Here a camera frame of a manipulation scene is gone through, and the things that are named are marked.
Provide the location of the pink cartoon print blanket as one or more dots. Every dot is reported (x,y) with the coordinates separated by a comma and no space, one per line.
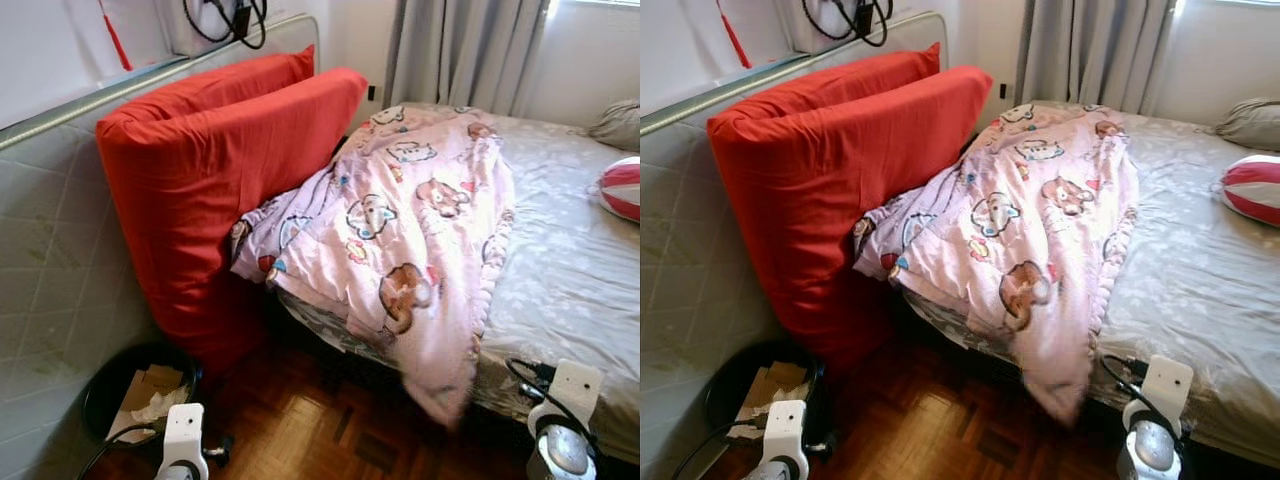
(400,210)
(1030,200)

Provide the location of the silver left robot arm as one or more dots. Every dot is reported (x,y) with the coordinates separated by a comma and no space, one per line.
(780,472)
(180,473)

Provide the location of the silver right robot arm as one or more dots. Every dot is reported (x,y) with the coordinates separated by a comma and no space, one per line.
(1152,450)
(565,455)

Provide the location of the crumpled white tissue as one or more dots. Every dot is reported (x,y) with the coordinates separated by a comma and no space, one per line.
(775,410)
(155,408)

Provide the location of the brown cardboard piece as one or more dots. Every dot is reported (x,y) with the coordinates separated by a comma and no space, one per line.
(770,385)
(150,385)

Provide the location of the grey floral bed sheet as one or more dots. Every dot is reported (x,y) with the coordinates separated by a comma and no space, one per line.
(1200,270)
(570,260)

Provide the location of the black round waste bin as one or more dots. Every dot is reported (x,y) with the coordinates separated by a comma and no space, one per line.
(718,390)
(100,395)

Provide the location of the grey quilted upright mattress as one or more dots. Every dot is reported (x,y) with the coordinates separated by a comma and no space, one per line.
(60,250)
(690,250)

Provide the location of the red white striped bolster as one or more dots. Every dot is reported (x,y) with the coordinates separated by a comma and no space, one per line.
(1252,190)
(622,190)

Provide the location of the long red cushion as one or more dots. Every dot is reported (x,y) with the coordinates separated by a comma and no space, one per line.
(860,80)
(190,190)
(230,85)
(800,190)

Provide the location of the grey floral pillow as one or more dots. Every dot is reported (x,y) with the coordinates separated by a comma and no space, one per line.
(1250,125)
(618,125)

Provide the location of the grey pleated curtain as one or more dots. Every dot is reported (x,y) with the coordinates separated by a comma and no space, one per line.
(1090,50)
(460,50)

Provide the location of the bright window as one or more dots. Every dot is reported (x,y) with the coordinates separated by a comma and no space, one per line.
(600,3)
(1230,3)

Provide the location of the red hanging tassel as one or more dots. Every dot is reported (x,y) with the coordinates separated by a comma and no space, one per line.
(737,45)
(118,45)

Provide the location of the black power adapter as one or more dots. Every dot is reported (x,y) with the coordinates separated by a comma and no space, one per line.
(242,18)
(865,17)

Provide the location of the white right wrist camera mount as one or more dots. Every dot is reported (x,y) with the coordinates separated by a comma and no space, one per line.
(1167,388)
(575,390)

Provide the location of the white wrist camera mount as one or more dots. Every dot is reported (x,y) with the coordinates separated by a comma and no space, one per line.
(1167,388)
(786,432)
(183,435)
(575,390)

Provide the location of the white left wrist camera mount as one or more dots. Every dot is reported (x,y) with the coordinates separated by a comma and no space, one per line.
(786,432)
(183,435)

